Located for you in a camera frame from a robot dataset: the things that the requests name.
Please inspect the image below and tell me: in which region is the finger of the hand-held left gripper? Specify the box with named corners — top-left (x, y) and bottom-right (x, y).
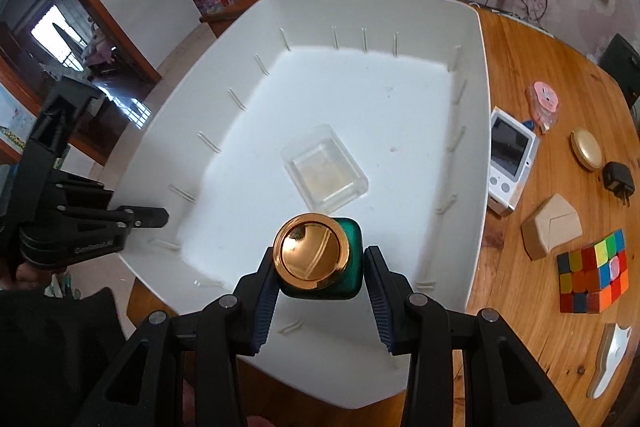
top-left (21, 205), bottom-right (170, 270)

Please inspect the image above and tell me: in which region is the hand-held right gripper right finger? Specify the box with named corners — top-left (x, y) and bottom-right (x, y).
top-left (363, 247), bottom-right (582, 427)

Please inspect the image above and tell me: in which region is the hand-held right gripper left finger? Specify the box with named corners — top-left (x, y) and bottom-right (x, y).
top-left (62, 248), bottom-right (282, 427)

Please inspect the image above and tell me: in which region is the green bottle with gold cap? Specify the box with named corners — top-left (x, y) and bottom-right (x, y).
top-left (272, 214), bottom-right (363, 303)

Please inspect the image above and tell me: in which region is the beige pentagon box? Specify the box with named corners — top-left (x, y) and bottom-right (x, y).
top-left (521, 193), bottom-right (583, 262)

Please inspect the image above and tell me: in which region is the large white plastic tray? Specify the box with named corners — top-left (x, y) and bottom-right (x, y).
top-left (116, 0), bottom-right (493, 410)

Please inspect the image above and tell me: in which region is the colourful puzzle cube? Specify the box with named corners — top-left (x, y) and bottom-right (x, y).
top-left (556, 228), bottom-right (630, 315)

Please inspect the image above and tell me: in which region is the white plastic piece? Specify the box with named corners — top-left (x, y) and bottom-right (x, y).
top-left (586, 323), bottom-right (633, 400)

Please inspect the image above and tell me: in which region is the clear plastic box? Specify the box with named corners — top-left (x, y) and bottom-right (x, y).
top-left (280, 123), bottom-right (370, 214)

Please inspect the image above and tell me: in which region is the person's dark clothing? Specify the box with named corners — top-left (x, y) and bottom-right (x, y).
top-left (0, 287), bottom-right (127, 427)

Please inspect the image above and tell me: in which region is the white handheld screen device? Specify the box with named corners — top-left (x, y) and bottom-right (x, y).
top-left (487, 107), bottom-right (538, 218)

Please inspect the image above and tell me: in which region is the gold oval compact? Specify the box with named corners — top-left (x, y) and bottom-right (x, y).
top-left (571, 128), bottom-right (603, 170)

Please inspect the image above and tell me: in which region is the pink round tape dispenser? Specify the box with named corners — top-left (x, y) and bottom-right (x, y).
top-left (525, 81), bottom-right (560, 135)

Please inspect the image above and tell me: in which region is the black charger adapter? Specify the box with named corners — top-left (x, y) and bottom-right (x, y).
top-left (601, 162), bottom-right (636, 208)

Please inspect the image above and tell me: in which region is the black speaker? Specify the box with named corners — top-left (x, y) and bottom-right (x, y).
top-left (598, 33), bottom-right (640, 100)

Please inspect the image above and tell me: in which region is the wall poster with drawing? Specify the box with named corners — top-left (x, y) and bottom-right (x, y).
top-left (0, 87), bottom-right (31, 152)

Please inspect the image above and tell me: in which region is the wooden door frame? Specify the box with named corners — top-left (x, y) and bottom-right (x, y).
top-left (47, 0), bottom-right (163, 84)

